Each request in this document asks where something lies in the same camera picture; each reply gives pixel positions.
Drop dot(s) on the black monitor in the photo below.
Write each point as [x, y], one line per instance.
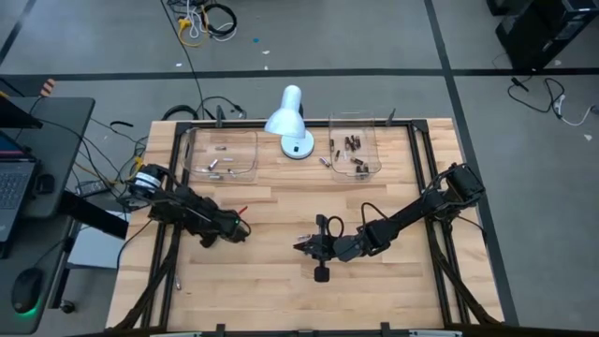
[14, 117]

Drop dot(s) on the black computer tower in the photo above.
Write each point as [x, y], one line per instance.
[538, 33]

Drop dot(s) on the orange striped object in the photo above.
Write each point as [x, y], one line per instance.
[48, 87]

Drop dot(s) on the black round knob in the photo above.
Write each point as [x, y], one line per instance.
[68, 306]

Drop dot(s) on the black slanted beam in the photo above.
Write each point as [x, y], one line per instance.
[98, 217]

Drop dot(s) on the black computer mouse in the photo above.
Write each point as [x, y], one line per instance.
[26, 290]

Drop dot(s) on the small black box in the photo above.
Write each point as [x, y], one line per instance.
[44, 183]

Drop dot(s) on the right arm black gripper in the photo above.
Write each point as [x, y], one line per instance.
[346, 247]

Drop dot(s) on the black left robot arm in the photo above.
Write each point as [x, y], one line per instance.
[187, 208]

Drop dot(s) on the white desk lamp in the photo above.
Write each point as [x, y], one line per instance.
[285, 117]

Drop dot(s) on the yellow plug connector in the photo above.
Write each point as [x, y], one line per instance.
[137, 163]

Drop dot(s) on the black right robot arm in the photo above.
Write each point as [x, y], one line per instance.
[421, 206]

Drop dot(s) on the black laptop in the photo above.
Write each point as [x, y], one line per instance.
[14, 187]

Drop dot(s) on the black power adapter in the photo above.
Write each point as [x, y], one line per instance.
[91, 188]

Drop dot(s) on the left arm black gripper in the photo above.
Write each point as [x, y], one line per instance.
[238, 232]

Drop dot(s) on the clear plastic bin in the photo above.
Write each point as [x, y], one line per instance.
[243, 140]
[369, 126]

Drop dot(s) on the dark grey side desk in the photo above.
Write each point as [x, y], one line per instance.
[61, 140]

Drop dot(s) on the white flat panel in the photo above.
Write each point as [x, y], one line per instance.
[93, 248]

